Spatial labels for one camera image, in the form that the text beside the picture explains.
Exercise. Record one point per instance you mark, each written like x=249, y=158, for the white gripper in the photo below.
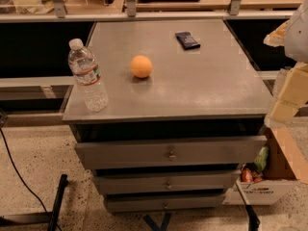
x=298, y=38

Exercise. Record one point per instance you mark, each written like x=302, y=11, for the middle grey drawer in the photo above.
x=166, y=182

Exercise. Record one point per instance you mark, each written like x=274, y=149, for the grey metal drawer cabinet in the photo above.
x=208, y=92

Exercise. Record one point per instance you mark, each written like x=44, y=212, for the orange fruit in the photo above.
x=141, y=66

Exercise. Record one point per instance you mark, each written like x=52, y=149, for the cardboard box with groceries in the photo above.
x=279, y=167

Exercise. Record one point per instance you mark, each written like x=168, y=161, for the black stand leg right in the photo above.
x=253, y=220

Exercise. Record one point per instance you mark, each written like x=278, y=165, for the bottom grey drawer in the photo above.
x=163, y=203

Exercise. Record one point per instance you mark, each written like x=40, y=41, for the dark blue snack packet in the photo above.
x=187, y=41

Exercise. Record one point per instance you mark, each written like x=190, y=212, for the grey drawer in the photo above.
x=169, y=153
x=166, y=182
x=163, y=203

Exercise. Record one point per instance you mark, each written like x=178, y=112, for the metal shelf rail frame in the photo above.
x=124, y=10

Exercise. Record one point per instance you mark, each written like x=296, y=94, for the top grey drawer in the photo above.
x=169, y=153

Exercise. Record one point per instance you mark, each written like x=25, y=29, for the clear plastic water bottle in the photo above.
x=85, y=70

